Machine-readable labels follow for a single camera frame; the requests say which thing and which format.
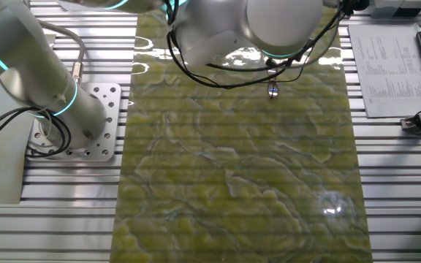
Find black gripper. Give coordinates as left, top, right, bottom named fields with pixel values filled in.
left=265, top=56, right=295, bottom=70

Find brown thin-framed glasses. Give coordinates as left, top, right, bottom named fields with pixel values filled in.
left=267, top=68, right=280, bottom=100

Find black round wrist attachment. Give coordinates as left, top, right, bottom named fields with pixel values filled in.
left=341, top=0, right=371, bottom=16

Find green marble pattern mat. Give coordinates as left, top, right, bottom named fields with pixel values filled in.
left=110, top=7, right=374, bottom=263

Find densely printed paper sheet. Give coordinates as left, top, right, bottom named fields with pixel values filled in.
left=348, top=23, right=421, bottom=118

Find grey box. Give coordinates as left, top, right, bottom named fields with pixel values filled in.
left=367, top=0, right=421, bottom=19

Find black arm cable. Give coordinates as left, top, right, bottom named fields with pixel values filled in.
left=162, top=0, right=345, bottom=91
left=0, top=105, right=73, bottom=160

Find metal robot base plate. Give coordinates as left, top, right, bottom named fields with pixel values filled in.
left=26, top=82, right=123, bottom=162

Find thick grey base cable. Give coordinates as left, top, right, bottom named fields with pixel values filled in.
left=38, top=20, right=86, bottom=83

